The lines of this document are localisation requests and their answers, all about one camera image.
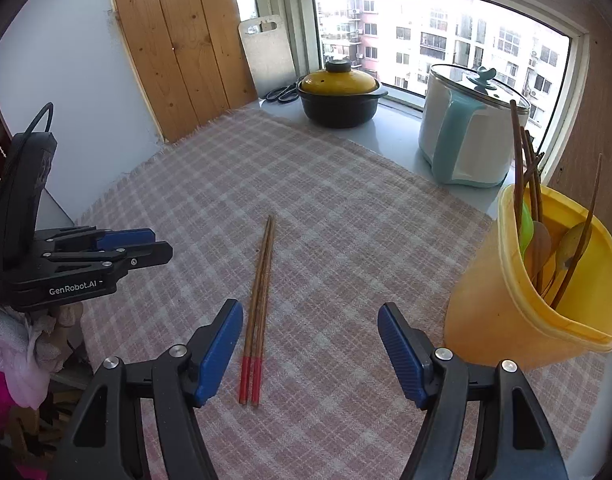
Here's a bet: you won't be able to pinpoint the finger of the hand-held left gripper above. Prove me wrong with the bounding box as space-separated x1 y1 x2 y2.
32 226 157 254
42 241 175 273

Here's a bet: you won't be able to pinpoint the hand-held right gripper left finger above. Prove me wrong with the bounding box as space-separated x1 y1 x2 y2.
53 299 245 480

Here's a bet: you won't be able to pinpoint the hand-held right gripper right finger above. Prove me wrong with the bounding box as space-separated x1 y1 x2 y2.
377 302 570 480

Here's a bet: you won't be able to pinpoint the yellow plastic container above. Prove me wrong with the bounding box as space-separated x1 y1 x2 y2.
443 182 612 371

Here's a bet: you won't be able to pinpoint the green plastic spoon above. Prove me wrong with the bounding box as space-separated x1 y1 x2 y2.
518 202 535 261

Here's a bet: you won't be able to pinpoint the person's left hand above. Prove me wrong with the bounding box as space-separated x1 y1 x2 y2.
0 304 84 408

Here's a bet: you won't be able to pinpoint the pink plaid tablecloth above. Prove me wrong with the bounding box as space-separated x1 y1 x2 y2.
76 107 607 480

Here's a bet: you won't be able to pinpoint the wooden plank board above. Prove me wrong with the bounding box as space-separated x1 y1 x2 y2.
112 0 259 143

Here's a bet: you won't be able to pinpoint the black kitchen scissors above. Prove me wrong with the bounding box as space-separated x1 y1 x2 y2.
266 84 301 105

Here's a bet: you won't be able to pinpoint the white teal electric pot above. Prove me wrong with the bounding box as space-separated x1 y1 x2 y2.
418 63 532 188

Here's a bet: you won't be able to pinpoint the white cutting board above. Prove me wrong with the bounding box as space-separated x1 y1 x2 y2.
237 15 297 101

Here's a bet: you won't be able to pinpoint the black clay pot yellow lid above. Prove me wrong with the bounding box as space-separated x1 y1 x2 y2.
296 59 389 129

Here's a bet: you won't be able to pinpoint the light wood panel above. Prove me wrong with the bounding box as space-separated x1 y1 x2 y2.
546 0 612 241

